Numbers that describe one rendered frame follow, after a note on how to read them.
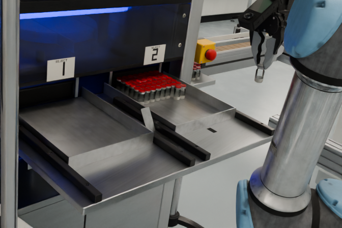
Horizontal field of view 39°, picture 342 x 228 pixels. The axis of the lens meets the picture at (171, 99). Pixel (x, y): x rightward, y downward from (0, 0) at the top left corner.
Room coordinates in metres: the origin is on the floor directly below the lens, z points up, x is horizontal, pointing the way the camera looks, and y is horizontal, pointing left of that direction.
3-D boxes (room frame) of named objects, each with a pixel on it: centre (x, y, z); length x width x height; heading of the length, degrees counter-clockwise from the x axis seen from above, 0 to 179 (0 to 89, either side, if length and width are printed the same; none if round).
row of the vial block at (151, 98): (1.45, 0.04, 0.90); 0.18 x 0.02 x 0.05; 136
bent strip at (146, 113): (1.19, 0.02, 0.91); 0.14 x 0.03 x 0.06; 45
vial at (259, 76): (1.20, -0.22, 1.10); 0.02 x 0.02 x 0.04
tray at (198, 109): (1.42, 0.01, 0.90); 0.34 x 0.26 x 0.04; 46
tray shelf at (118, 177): (1.25, 0.08, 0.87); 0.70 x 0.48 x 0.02; 136
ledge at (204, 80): (1.72, -0.06, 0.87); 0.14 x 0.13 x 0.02; 46
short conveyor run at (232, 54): (1.99, -0.18, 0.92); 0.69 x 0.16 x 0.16; 136
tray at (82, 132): (1.18, 0.24, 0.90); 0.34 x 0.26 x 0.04; 46
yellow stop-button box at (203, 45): (1.68, -0.08, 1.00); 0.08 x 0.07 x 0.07; 46
